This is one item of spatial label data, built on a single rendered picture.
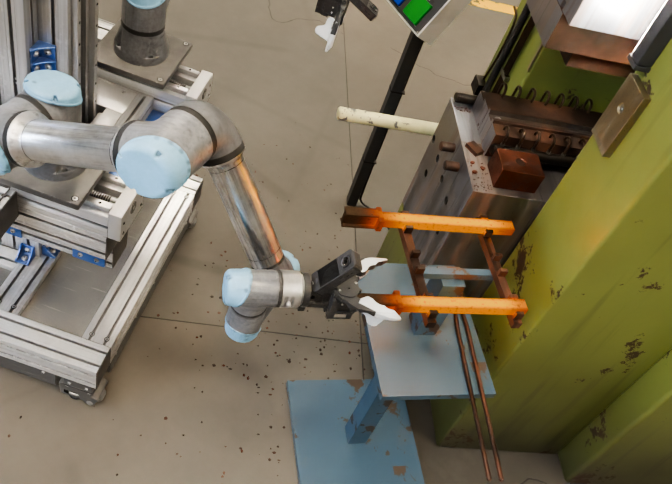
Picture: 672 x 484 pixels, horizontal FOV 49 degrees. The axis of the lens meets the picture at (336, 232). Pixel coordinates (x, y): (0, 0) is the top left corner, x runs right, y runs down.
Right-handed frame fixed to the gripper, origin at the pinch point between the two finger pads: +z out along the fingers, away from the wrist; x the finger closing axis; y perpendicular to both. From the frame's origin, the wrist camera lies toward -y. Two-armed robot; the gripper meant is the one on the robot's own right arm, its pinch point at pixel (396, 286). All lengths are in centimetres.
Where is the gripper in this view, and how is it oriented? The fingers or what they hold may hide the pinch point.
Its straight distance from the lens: 154.1
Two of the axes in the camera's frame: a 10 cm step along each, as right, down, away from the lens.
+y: -2.5, 6.4, 7.2
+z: 9.6, 0.6, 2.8
